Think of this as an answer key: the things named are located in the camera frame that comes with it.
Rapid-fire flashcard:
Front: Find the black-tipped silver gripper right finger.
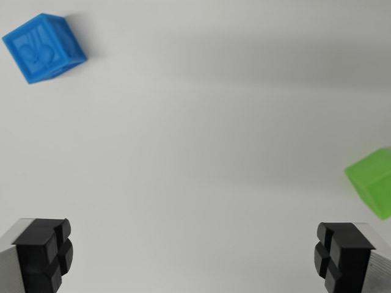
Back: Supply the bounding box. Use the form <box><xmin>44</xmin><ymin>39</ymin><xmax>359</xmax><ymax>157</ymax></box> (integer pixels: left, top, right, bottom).
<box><xmin>313</xmin><ymin>222</ymin><xmax>391</xmax><ymax>293</ymax></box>

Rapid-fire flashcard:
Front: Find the black-tipped silver gripper left finger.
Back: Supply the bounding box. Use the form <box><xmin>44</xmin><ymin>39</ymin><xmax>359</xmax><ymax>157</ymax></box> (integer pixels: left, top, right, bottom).
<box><xmin>0</xmin><ymin>217</ymin><xmax>74</xmax><ymax>293</ymax></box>

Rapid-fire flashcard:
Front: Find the green soft infantino cube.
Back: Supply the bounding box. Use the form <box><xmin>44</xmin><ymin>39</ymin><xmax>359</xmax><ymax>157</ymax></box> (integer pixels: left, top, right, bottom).
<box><xmin>344</xmin><ymin>147</ymin><xmax>391</xmax><ymax>220</ymax></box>

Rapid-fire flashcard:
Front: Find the blue soft infantino cube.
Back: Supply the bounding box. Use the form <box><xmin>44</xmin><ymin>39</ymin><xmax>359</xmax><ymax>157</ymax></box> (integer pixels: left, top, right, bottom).
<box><xmin>1</xmin><ymin>12</ymin><xmax>88</xmax><ymax>85</ymax></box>

